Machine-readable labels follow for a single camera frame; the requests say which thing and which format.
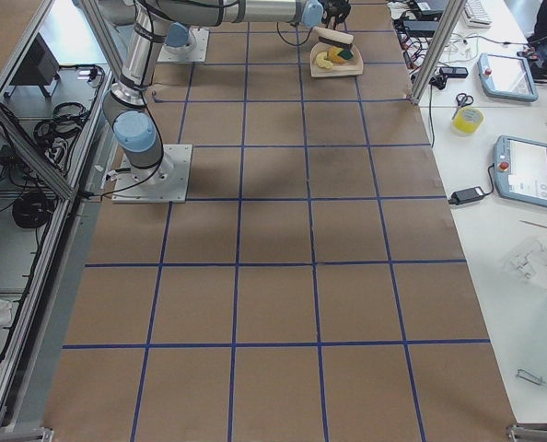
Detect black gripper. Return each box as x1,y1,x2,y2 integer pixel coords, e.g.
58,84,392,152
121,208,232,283
321,0,350,26

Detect white hand brush black bristles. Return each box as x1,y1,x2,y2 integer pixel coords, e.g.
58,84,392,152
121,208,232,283
313,27,354,50

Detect brown oval bread roll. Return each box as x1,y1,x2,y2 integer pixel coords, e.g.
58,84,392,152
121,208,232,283
327,46,345,64

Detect yellow green sponge piece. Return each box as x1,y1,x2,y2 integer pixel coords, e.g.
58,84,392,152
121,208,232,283
336,48,354,64

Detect pale crescent bread piece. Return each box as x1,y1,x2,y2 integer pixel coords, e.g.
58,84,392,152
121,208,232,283
315,52,334,70

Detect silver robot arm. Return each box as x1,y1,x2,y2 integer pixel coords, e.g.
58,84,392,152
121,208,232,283
103,0,351,171

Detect yellow tape roll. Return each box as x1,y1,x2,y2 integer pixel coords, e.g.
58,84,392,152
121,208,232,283
451,106,483,135

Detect teach pendant far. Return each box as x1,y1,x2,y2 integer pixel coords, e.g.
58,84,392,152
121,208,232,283
477,53,539,102

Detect teach pendant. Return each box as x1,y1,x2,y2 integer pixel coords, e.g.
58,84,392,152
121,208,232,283
477,53,539,102
494,135,547,208

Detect black power adapter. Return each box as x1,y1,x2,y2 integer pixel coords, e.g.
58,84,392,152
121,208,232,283
448,186,485,205

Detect teach pendant near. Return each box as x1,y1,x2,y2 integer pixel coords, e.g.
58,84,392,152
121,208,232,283
494,135,547,208

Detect aluminium frame post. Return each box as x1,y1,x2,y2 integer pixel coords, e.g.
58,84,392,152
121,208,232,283
410,0,465,105

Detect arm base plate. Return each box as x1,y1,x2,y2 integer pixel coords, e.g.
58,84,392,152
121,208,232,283
111,144,192,204
157,28,210,64

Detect black handled scissors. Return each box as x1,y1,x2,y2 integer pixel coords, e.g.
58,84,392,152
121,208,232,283
456,93,474,109

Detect coiled black cables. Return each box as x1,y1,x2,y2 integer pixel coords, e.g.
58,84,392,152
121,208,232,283
10,191,56,231

